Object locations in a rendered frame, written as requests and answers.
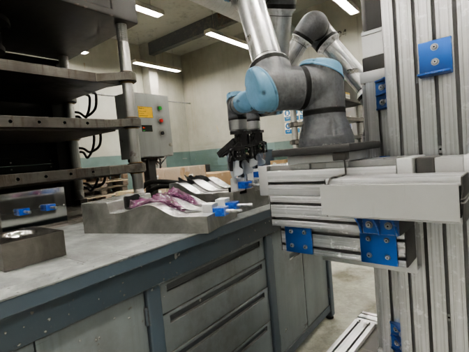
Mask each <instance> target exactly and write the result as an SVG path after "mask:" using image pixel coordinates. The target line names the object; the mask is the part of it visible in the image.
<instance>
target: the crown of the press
mask: <svg viewBox="0 0 469 352"><path fill-rule="evenodd" d="M119 22H123V23H125V24H126V25H127V29H130V28H131V27H133V26H135V25H136V24H137V11H136V3H135V0H0V57H2V56H4V55H5V54H6V51H7V52H15V53H20V54H27V55H32V56H37V57H44V58H49V59H57V60H59V55H66V56H68V60H69V59H72V58H73V57H76V56H78V55H79V54H82V53H83V52H85V51H87V50H89V49H91V48H93V47H95V46H97V45H99V44H101V43H102V42H104V41H106V40H108V39H110V38H112V37H114V36H116V35H117V33H116V25H115V24H116V23H119Z"/></svg>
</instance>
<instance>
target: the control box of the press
mask: <svg viewBox="0 0 469 352"><path fill-rule="evenodd" d="M134 97H135V109H136V116H137V117H139V118H140V119H141V125H142V126H141V127H140V128H139V129H138V135H139V142H140V155H141V162H143V163H145V164H146V170H145V172H144V180H145V181H148V180H151V179H157V174H156V162H157V160H158V159H159V158H160V159H162V158H164V156H173V155H174V154H173V146H172V133H171V126H170V112H169V105H168V97H167V96H161V95H155V94H143V93H137V92H134ZM114 98H115V105H116V111H117V119H123V118H124V117H125V110H124V98H123V94H120V95H116V96H114ZM119 143H120V150H121V160H128V162H129V163H130V155H129V148H128V136H127V130H126V129H119ZM156 185H157V184H152V185H149V186H148V187H146V192H147V191H148V190H149V189H150V188H151V187H153V186H156Z"/></svg>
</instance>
